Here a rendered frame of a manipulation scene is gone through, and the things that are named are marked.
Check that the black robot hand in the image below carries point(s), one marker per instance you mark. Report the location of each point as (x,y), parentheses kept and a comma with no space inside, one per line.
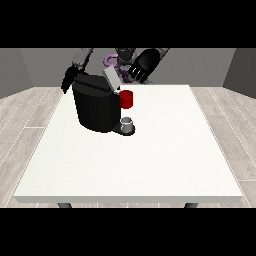
(68,79)
(143,65)

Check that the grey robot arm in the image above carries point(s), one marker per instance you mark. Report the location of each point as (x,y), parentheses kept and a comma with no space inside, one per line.
(81,58)
(162,51)

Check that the pale grey machine lid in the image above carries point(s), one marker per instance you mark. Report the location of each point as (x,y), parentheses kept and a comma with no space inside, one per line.
(112,77)

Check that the black coffee machine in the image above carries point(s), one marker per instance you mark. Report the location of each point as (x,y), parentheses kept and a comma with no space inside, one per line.
(95,105)

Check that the red pod holder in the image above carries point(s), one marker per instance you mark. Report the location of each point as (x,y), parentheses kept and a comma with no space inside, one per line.
(126,98)

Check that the grey robot trunk purple rings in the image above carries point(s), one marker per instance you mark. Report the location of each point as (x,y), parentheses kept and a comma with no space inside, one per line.
(121,61)

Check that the small grey cup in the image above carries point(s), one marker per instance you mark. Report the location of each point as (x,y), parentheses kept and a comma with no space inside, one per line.
(127,124)

